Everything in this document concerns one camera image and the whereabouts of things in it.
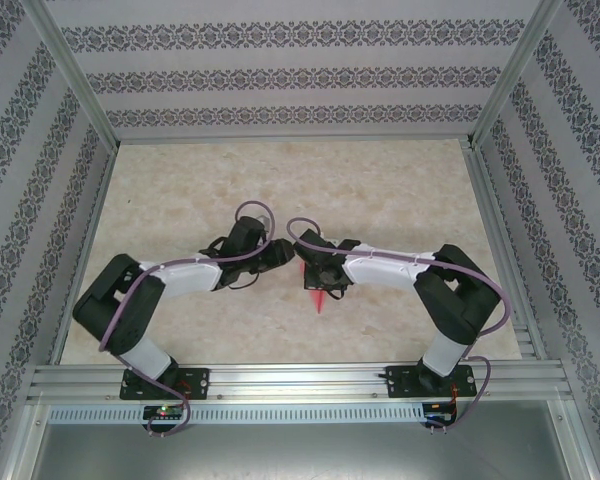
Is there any pink paper sheet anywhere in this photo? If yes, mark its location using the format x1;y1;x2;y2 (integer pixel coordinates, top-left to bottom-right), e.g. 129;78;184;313
299;259;330;315

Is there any grey sheet metal tray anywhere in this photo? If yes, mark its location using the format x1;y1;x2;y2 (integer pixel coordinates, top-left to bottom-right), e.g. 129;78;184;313
19;423;596;480

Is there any left gripper thin black cable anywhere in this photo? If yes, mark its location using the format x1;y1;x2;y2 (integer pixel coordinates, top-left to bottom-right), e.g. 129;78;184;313
227;272;259;292

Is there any long aluminium mounting rail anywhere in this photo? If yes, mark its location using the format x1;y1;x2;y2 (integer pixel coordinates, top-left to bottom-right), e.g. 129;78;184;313
27;362;574;404

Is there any aluminium frame cross rail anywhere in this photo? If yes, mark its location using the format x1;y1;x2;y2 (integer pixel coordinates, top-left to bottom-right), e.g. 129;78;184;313
112;132;476;147

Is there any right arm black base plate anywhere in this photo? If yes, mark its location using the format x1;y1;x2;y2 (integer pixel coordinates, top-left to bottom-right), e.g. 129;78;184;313
385;364;479;400

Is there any slotted grey cable duct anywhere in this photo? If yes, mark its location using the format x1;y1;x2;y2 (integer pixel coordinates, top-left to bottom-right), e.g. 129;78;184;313
47;403;426;425

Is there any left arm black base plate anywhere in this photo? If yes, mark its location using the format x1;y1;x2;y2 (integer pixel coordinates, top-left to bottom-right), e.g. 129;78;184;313
119;368;211;401

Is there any aluminium table side rail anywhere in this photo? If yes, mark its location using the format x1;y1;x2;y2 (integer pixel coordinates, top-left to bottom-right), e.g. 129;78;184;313
48;144;121;365
462;142;549;362

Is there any slanted aluminium frame post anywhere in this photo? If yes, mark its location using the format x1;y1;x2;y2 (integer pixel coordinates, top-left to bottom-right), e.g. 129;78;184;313
467;0;566;149
22;0;120;149

